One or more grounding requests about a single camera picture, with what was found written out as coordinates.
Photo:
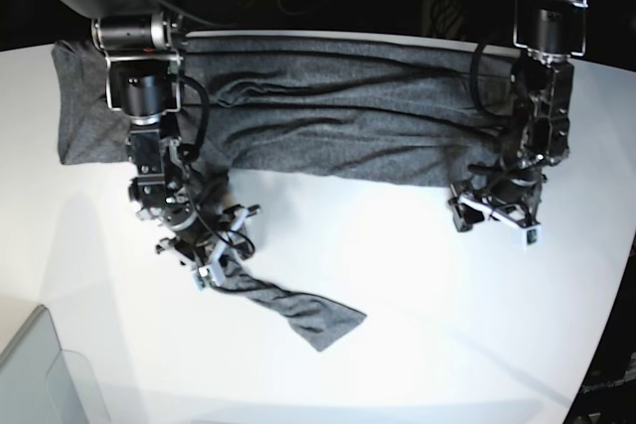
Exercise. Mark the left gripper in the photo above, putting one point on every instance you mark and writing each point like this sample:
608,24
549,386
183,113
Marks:
510,196

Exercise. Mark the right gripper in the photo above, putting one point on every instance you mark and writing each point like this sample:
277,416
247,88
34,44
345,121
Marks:
211,241

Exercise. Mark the grey t-shirt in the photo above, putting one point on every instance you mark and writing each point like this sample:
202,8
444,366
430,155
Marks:
400,115

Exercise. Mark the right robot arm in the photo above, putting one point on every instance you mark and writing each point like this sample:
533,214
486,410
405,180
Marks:
142,42

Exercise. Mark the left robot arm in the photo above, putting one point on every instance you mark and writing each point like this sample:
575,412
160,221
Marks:
548,34

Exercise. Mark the translucent grey tray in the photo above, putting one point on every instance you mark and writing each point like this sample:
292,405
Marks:
41,382

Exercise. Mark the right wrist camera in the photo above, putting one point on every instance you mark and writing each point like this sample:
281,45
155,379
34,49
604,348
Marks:
208,277

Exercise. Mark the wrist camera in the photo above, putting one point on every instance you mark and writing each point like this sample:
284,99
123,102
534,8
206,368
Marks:
526,236
208,277

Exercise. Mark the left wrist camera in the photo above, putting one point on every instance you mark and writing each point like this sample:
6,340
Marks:
526,236

